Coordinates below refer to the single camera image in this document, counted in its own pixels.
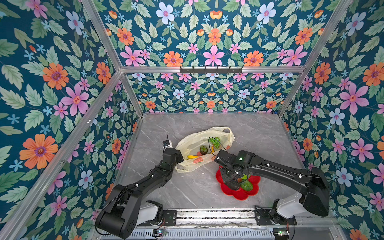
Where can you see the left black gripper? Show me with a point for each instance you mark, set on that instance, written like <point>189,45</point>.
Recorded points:
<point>177,154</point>

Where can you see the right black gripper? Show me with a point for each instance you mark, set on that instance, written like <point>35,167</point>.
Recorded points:
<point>225,179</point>

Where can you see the light green fake custard apple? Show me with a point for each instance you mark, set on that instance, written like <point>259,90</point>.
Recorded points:
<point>246,186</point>

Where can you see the cream plastic bag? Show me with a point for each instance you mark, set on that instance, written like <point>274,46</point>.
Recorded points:
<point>190,145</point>

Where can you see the red flower-shaped plate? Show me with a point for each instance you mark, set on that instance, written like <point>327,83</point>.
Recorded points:
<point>239,194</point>

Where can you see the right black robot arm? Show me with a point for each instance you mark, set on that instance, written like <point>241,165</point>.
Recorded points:
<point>312,189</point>

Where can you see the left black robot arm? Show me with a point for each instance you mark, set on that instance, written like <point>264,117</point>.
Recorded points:
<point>120,214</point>

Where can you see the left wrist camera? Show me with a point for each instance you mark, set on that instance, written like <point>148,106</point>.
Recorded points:
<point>167,144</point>

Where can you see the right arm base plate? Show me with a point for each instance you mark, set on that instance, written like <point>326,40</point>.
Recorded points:
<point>266,217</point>

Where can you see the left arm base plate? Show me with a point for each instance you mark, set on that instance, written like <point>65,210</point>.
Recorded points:
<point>166,217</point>

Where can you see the aluminium mounting rail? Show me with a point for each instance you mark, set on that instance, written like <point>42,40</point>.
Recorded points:
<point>239,224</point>

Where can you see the black hook rail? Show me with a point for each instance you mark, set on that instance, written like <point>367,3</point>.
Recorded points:
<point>208,70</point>

